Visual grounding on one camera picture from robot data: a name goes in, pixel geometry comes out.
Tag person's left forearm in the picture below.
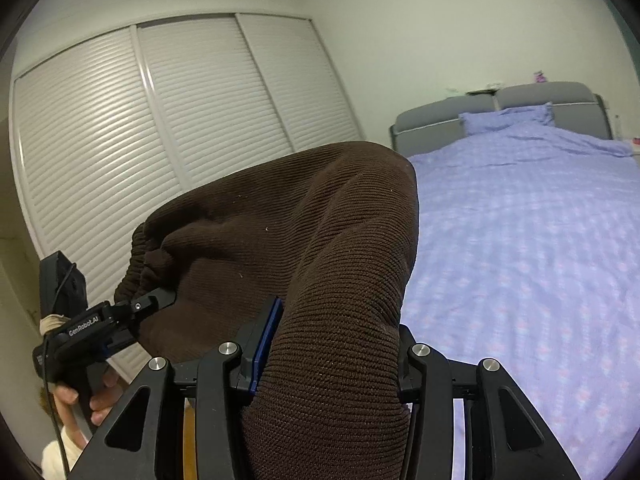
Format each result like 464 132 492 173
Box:
41 405 86 480

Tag brown fleece pants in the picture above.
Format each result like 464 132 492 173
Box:
114 141 420 480

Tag grey upholstered headboard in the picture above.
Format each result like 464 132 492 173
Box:
390 81 613 161

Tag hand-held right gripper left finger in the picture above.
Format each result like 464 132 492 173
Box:
75 296 286 480

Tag person's left hand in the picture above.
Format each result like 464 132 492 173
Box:
54 366 122 425

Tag purple floral duvet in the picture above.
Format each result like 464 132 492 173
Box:
400 120 640 480

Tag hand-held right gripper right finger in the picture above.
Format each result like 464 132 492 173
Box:
397 325 583 480

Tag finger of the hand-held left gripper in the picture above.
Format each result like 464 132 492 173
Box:
105 326 142 359
111 289 177 325

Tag purple floral pillow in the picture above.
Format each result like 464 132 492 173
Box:
459 102 555 136

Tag white louvered wardrobe door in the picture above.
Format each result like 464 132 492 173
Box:
235 12 366 153
136 16 296 188
11 25 188 376

